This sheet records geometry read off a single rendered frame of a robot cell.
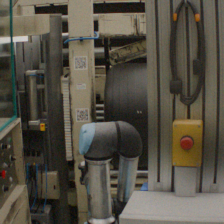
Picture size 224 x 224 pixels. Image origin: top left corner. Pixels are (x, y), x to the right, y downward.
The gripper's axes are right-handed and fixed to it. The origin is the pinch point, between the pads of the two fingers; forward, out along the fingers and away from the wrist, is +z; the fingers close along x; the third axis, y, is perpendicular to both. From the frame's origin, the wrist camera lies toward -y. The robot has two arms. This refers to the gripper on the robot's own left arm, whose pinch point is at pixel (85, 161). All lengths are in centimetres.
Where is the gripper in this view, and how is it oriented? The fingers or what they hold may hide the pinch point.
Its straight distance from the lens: 225.7
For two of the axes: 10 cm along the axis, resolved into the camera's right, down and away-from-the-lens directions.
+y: -1.1, 9.8, 1.9
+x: 9.7, 0.6, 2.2
